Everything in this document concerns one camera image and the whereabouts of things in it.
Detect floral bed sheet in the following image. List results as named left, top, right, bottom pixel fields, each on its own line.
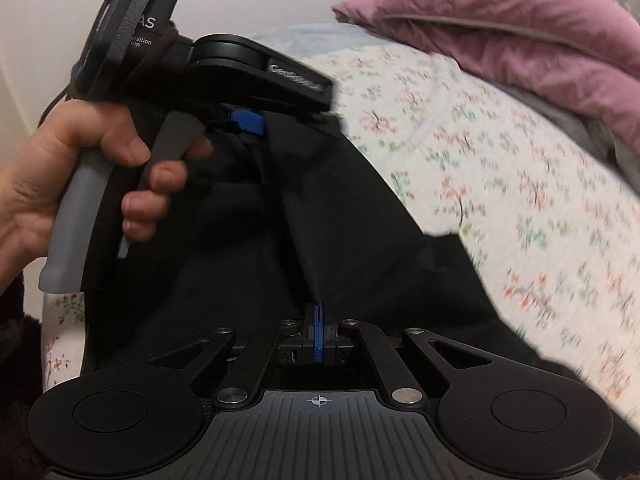
left=42, top=22, right=640, bottom=416

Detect black pants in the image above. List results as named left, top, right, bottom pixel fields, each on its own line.
left=82, top=107, right=621, bottom=411

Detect person's dark fuzzy clothing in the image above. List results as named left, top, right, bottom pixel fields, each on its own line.
left=0, top=275, right=48, bottom=466

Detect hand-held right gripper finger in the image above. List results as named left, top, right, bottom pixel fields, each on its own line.
left=149, top=302, right=320, bottom=407
left=319, top=303, right=494, bottom=406

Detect black cable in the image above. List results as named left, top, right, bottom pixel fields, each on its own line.
left=37, top=0, right=118, bottom=128

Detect person's left hand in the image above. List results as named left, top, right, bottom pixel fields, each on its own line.
left=0, top=97, right=214, bottom=281

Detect person's left forearm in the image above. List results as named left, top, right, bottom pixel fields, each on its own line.
left=0, top=257, right=26, bottom=297

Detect pink duvet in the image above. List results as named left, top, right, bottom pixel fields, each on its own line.
left=332, top=0, right=640, bottom=156

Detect grey blanket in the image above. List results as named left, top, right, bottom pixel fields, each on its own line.
left=500, top=82, right=640, bottom=181

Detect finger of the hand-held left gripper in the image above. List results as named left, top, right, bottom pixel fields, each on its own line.
left=226, top=55, right=346, bottom=137

